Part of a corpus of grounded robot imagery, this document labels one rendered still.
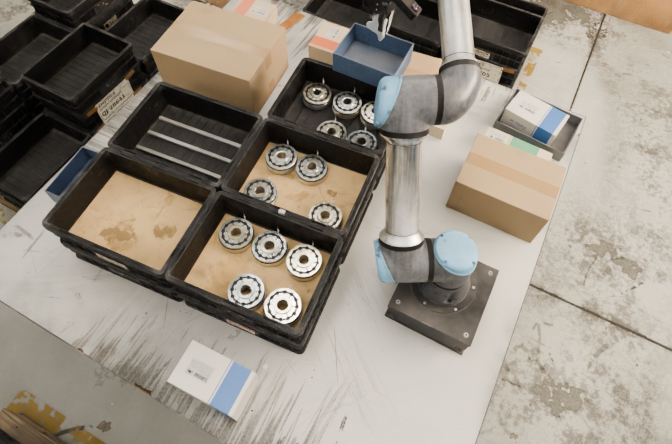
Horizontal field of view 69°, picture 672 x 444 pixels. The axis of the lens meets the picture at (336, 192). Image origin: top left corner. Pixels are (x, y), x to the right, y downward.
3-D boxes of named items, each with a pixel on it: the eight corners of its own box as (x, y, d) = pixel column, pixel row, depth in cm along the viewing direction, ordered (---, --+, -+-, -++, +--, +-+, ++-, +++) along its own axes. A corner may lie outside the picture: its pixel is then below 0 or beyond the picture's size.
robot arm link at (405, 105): (433, 292, 126) (445, 78, 105) (375, 293, 126) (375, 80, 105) (425, 267, 137) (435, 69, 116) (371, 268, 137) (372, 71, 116)
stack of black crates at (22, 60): (62, 63, 277) (32, 13, 248) (104, 82, 270) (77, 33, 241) (7, 110, 258) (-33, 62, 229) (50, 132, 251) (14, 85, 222)
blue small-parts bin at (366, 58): (411, 60, 154) (414, 43, 148) (391, 92, 147) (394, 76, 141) (353, 39, 158) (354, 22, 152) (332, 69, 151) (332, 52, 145)
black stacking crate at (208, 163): (267, 139, 168) (264, 117, 159) (225, 208, 154) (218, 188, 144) (168, 104, 176) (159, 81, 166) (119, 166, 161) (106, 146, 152)
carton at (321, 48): (325, 35, 212) (325, 21, 206) (350, 43, 210) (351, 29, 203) (308, 58, 204) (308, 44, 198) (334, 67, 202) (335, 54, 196)
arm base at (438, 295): (478, 277, 144) (486, 264, 135) (451, 317, 138) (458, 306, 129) (434, 248, 149) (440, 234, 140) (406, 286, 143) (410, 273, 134)
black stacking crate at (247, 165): (377, 177, 161) (380, 157, 151) (343, 253, 147) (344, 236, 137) (268, 139, 168) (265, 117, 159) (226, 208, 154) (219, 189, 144)
